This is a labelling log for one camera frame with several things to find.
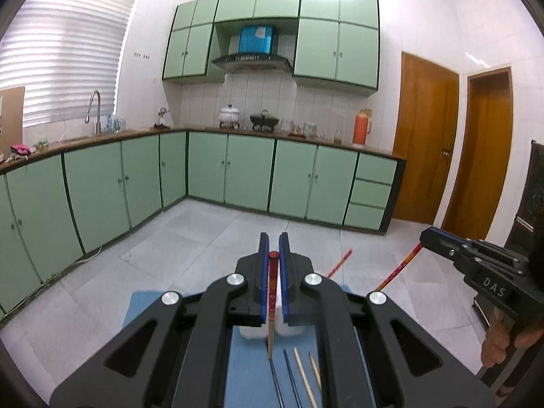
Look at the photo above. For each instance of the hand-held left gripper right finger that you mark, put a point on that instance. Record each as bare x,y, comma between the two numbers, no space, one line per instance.
285,280

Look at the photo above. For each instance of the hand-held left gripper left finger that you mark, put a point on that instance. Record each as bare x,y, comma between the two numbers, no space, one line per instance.
265,272

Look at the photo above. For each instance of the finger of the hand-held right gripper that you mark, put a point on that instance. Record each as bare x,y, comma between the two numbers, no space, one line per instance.
497,253
442,246

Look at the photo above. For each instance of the red-ended wooden chopstick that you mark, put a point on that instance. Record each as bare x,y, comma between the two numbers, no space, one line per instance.
340,263
272,297

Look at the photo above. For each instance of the red-patterned chopstick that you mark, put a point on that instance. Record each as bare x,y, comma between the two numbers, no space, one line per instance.
397,268

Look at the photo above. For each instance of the white double utensil holder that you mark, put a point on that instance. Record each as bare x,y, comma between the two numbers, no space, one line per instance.
250,332

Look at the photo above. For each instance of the dark blue chopstick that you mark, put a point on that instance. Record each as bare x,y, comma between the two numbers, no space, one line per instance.
292,378

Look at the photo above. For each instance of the black chopstick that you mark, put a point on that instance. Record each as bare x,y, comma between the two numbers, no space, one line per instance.
276,380

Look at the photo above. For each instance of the person's right hand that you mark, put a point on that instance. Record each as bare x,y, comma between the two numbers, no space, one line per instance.
493,344

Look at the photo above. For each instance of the dark cabinet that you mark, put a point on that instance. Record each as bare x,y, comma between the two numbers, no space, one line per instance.
533,187

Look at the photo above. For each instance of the blue table mat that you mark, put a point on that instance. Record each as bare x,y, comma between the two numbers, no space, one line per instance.
250,374

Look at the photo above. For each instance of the orange thermos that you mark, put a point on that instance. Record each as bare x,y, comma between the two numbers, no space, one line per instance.
361,129

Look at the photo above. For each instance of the stack of bowls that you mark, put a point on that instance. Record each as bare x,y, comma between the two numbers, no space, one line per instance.
286,126

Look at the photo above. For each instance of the patterned bowl stack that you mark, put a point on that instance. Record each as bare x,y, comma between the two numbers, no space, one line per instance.
309,129

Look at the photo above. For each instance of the small glass jar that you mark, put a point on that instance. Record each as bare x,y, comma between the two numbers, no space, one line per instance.
338,137

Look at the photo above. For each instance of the black wok with lid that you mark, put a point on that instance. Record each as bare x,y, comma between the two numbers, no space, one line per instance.
263,120

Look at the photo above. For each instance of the white cooking pot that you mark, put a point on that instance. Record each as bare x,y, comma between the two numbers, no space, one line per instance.
229,115

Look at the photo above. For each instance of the metal kettle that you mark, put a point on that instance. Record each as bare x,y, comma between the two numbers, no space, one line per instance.
162,117

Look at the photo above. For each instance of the black range hood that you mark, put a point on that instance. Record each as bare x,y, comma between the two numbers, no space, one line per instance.
250,61

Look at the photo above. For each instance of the blue bottles by sink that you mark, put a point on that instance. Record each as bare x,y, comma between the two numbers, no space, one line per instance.
114,123

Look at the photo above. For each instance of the metal kitchen faucet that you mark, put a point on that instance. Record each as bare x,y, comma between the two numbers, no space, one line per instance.
98,114

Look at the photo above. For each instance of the blue hood chimney cover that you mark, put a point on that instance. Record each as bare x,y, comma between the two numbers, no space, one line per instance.
255,39

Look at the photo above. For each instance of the pink cloth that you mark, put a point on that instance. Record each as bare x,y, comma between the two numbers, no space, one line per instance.
21,149

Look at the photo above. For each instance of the white window blind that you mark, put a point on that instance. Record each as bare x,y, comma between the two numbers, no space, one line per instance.
63,51

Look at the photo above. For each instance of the wooden door with frame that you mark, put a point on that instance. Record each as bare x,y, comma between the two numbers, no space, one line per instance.
480,148

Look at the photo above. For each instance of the green wall cabinet unit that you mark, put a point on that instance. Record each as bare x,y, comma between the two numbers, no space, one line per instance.
357,51

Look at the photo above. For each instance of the row of wall hooks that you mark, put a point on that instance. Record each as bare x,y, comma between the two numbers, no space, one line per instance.
141,55

